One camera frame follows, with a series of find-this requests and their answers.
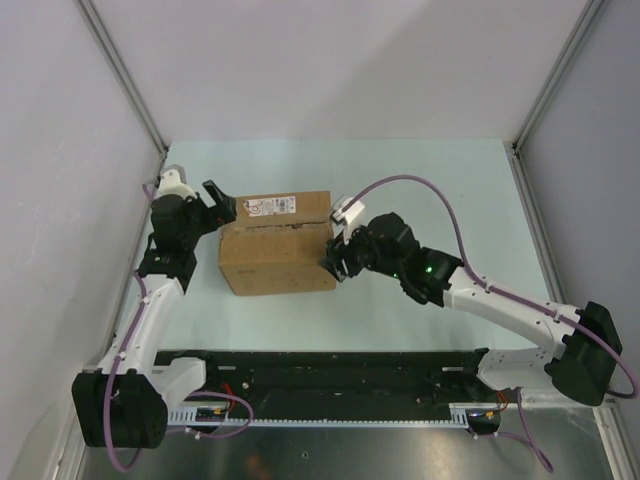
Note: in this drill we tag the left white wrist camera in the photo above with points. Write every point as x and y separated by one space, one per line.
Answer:
172 181

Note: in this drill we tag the right aluminium side rail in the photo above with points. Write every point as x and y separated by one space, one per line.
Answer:
536 225

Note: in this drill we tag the left aluminium frame post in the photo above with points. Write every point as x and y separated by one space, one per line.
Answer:
108 48

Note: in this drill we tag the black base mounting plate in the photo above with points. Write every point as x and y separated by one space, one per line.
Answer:
343 386

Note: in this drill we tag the right aluminium frame post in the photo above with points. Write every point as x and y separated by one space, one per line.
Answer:
577 39

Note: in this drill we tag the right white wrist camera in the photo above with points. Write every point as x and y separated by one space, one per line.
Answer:
347 213

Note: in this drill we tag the aluminium frame post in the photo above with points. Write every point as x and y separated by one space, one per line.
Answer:
577 39
108 48

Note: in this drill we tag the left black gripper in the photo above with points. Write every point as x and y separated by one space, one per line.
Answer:
224 206

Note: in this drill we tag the white slotted cable duct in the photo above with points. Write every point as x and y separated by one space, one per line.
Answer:
203 416

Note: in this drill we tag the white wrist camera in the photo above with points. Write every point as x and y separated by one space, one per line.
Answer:
172 181
347 213

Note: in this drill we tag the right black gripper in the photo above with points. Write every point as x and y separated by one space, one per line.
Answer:
335 253

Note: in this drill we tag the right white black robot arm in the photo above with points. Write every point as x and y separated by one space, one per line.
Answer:
574 350

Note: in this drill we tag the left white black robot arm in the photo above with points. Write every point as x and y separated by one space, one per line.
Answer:
123 402

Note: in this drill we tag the brown cardboard express box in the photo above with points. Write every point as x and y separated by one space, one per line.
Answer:
275 244

